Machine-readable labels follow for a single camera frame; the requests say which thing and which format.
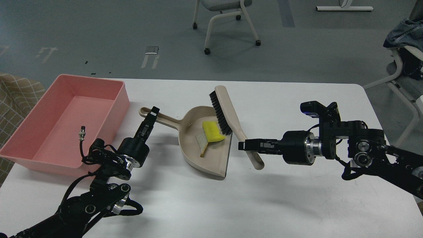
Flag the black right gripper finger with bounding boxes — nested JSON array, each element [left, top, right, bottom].
[[238, 139, 284, 155]]

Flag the tan checkered cloth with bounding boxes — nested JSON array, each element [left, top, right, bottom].
[[0, 73, 46, 187]]

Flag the yellow sponge piece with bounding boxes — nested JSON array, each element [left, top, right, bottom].
[[202, 121, 226, 142]]

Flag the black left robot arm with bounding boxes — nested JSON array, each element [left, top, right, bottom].
[[15, 107, 160, 238]]

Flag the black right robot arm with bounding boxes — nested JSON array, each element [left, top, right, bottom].
[[238, 101, 423, 198]]

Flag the pink plastic bin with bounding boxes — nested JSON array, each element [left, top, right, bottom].
[[1, 74, 130, 177]]

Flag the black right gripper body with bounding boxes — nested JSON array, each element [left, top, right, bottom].
[[275, 131, 323, 166]]

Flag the beige plastic dustpan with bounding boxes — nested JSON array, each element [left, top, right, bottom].
[[156, 106, 232, 180]]

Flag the white chair right side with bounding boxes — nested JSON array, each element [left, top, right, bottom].
[[364, 46, 422, 147]]

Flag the beige hand brush black bristles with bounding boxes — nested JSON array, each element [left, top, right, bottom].
[[209, 85, 265, 171]]

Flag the white table base bar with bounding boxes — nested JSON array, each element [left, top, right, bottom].
[[316, 0, 374, 12]]

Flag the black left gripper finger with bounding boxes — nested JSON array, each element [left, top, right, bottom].
[[134, 106, 160, 141]]

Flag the beige foam strip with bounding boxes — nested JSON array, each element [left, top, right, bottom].
[[195, 133, 209, 158]]

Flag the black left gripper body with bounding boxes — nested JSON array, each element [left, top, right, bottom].
[[117, 137, 150, 168]]

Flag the white grey rolling chair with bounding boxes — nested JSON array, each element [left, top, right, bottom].
[[192, 0, 261, 55]]

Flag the blue denim cloth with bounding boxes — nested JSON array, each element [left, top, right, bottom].
[[383, 19, 423, 51]]

